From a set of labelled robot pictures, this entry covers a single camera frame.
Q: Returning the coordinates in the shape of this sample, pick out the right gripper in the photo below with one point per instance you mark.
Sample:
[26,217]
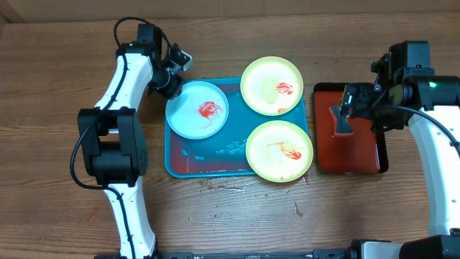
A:
[361,98]

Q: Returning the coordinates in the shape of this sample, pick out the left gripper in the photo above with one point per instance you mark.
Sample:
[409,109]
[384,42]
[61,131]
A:
[173,91]

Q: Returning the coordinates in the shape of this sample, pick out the dark scrubbing sponge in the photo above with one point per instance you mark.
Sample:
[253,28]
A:
[340,124]

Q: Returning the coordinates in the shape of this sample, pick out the light blue plate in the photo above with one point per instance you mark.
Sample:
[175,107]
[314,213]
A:
[200,111]

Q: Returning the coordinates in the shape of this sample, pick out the green plate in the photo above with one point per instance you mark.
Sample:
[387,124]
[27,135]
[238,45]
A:
[271,86]
[279,151]

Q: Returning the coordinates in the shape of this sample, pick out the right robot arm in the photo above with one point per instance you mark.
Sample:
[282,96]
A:
[408,93]

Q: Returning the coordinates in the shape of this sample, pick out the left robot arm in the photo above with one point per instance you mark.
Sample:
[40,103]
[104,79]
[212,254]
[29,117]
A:
[111,138]

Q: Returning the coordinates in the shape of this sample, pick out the black tray with red water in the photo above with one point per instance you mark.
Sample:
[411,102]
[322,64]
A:
[362,151]

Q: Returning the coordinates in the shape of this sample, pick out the teal plastic tray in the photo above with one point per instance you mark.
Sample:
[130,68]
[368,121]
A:
[223,154]

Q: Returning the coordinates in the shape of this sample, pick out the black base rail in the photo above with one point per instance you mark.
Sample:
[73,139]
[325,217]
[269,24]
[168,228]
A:
[315,254]

